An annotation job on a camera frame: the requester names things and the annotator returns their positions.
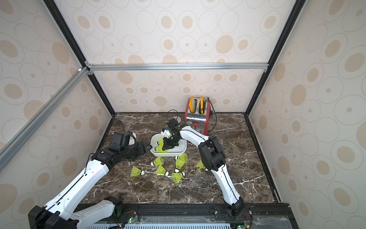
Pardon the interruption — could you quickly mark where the green shuttlecock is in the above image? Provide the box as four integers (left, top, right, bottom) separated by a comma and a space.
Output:
171, 172, 185, 184
130, 166, 145, 177
175, 153, 188, 163
154, 145, 166, 153
157, 138, 164, 145
151, 156, 164, 166
174, 159, 186, 173
155, 165, 169, 177
156, 144, 164, 152
196, 160, 208, 171

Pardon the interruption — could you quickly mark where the white plastic storage box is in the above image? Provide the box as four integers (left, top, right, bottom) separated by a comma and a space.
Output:
150, 134, 187, 157

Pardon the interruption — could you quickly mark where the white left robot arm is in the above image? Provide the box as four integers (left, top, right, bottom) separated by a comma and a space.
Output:
28, 141, 152, 229

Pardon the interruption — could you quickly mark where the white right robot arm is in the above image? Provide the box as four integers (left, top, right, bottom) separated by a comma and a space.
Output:
161, 124, 245, 218

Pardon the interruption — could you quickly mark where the red silver toaster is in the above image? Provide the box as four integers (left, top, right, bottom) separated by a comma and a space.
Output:
185, 96, 211, 135

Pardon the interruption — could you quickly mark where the silver aluminium crossbar back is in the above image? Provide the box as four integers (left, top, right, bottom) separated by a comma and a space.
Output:
88, 62, 269, 71

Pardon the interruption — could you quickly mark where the silver aluminium crossbar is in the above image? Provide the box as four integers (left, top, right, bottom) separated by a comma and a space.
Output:
88, 62, 269, 71
1, 67, 88, 170

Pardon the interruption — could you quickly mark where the silver aluminium crossbar left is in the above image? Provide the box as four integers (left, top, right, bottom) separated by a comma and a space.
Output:
1, 67, 88, 170

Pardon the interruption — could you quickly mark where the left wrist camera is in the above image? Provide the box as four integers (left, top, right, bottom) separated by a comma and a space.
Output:
108, 131, 136, 152

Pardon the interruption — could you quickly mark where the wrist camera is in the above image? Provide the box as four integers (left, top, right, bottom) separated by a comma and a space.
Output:
161, 118, 179, 138
108, 131, 136, 152

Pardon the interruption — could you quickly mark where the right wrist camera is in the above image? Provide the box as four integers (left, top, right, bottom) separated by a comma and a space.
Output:
161, 118, 179, 138

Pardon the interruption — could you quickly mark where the black toaster power cable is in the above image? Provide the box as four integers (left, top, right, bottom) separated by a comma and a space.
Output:
206, 97, 218, 134

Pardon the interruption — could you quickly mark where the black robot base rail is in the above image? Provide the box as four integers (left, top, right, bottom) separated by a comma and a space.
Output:
91, 203, 298, 229

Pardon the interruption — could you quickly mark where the black corner frame post left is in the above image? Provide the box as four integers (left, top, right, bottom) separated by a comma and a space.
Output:
43, 0, 116, 116

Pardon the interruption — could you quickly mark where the black corner frame post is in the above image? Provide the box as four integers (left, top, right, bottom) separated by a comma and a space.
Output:
43, 0, 116, 116
245, 0, 306, 117

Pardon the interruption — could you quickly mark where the black corner frame post right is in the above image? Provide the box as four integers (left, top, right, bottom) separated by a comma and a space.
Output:
245, 0, 306, 117

